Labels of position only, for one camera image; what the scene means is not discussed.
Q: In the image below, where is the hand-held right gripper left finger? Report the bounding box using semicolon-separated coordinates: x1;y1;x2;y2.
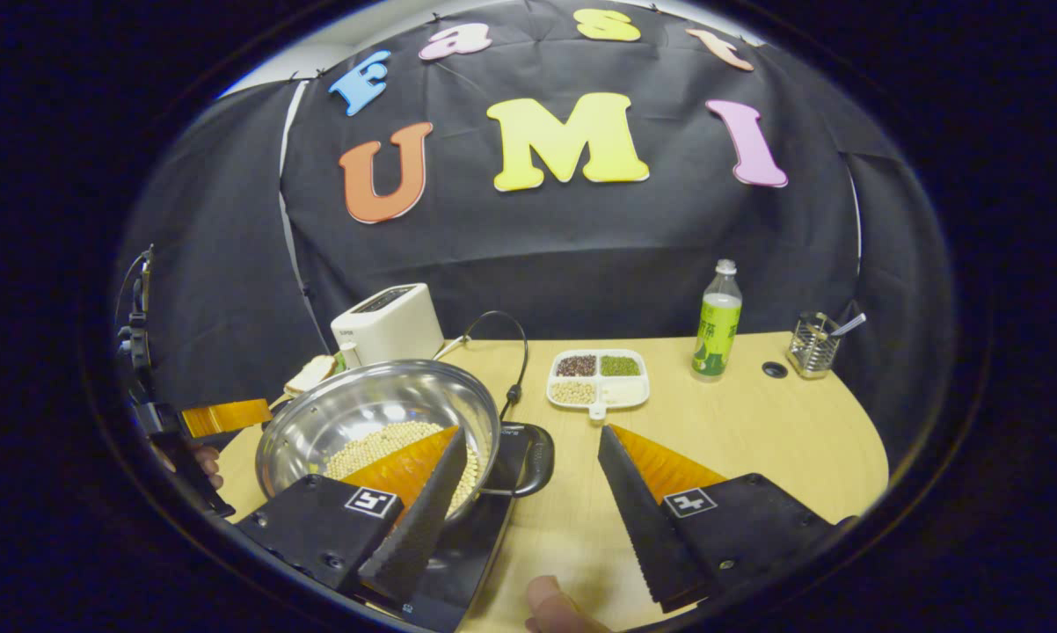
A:
234;426;468;606

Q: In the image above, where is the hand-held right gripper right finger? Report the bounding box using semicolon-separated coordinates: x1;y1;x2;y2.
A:
597;424;837;614

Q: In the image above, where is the black induction cooktop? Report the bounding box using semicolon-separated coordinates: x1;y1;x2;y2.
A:
203;400;538;633

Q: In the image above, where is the stainless steel pot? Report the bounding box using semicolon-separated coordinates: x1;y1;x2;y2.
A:
255;359;556;528

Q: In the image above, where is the white divided bean dish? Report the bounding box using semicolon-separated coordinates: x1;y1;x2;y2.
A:
546;349;651;421

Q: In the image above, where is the white toaster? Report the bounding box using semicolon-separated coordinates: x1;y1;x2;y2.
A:
331;283;446;368

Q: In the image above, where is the green label drink bottle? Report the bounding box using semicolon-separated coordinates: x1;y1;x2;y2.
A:
691;258;744;382

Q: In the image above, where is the black power cable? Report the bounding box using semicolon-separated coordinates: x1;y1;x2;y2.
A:
458;310;529;407

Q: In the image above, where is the metal wire utensil holder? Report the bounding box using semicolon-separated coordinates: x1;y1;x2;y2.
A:
787;312;842;380

